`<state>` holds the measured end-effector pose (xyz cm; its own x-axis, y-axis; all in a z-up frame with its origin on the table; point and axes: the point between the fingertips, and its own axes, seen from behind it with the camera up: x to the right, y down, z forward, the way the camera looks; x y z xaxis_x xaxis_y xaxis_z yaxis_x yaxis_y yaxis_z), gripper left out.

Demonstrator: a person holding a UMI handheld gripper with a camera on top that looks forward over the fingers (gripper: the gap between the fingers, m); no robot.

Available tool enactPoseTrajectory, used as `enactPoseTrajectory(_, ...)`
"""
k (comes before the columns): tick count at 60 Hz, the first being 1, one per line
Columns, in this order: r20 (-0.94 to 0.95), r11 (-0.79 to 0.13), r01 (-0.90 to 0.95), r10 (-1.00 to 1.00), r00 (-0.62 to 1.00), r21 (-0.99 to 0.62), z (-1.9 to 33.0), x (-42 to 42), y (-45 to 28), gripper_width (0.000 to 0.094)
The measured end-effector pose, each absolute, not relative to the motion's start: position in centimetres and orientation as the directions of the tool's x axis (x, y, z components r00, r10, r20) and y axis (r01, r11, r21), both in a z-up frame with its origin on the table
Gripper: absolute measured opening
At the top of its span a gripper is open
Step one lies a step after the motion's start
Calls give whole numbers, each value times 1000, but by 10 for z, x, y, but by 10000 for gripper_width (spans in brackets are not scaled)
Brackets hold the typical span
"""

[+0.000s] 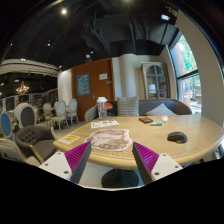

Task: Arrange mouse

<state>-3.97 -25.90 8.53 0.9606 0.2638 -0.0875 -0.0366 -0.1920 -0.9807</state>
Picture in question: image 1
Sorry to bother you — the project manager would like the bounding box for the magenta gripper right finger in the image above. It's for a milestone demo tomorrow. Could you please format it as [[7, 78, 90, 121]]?
[[131, 141, 184, 186]]

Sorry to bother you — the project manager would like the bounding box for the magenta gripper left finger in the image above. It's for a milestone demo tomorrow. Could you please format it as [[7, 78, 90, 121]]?
[[39, 141, 93, 185]]

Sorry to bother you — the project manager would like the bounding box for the black computer mouse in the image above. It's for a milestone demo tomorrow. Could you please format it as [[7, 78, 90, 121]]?
[[167, 132, 188, 144]]

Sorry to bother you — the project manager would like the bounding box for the yellow square card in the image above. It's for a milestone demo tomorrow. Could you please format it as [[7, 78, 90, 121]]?
[[60, 135, 79, 145]]

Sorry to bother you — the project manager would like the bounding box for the teal small pack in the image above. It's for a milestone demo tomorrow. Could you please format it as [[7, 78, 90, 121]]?
[[150, 122, 163, 126]]

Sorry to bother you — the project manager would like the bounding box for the black red small box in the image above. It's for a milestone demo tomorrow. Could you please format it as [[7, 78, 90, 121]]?
[[139, 117, 153, 124]]

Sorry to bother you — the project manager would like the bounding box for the white printed paper sheet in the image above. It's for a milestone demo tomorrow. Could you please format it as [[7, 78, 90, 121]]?
[[91, 119, 119, 128]]

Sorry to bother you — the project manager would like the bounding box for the dark grey tufted armchair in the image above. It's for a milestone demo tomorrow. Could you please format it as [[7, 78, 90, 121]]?
[[15, 125, 57, 163]]

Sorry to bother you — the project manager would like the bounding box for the white dining chair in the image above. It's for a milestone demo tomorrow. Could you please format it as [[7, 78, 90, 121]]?
[[51, 100, 68, 126], [67, 99, 79, 122]]

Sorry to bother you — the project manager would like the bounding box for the small white round object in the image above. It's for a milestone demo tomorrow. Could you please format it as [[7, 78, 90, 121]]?
[[161, 115, 168, 123]]

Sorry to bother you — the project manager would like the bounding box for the round wooden table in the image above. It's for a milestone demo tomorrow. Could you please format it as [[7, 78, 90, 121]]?
[[54, 115, 224, 188]]

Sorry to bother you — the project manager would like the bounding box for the light grey cushion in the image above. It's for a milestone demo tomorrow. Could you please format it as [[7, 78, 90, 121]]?
[[146, 103, 174, 116]]

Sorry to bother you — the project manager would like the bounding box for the white dining chair right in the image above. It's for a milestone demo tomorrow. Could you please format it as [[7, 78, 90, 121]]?
[[67, 99, 79, 122]]

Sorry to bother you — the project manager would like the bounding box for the striped grey cushion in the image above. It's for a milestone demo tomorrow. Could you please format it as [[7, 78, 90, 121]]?
[[117, 96, 139, 116]]

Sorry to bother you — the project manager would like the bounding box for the clear plastic water bottle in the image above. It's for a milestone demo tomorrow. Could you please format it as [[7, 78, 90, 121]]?
[[97, 97, 107, 120]]

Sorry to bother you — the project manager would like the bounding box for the grey curved sofa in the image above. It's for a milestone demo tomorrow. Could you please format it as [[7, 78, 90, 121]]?
[[85, 99, 192, 123]]

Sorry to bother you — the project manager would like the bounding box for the grey backed oval chair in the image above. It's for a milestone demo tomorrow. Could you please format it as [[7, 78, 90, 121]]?
[[19, 104, 36, 128]]

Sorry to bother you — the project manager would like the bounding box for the blue backed oval chair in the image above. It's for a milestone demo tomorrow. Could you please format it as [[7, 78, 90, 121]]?
[[0, 111, 14, 141]]

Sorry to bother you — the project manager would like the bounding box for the orange wooden door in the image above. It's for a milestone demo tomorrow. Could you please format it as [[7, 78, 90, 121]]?
[[72, 58, 114, 121]]

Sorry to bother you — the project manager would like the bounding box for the arched wooden cabinet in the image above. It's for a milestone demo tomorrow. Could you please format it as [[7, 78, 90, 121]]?
[[141, 62, 170, 99]]

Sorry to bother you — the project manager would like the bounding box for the gold chandelier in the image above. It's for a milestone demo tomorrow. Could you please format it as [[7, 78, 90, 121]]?
[[16, 82, 29, 95]]

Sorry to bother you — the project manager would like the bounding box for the beige chair near camera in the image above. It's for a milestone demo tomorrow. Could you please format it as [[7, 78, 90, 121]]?
[[0, 137, 42, 167]]

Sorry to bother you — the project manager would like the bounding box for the blue wall poster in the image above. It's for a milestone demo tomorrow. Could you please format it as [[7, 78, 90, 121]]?
[[77, 73, 90, 96]]

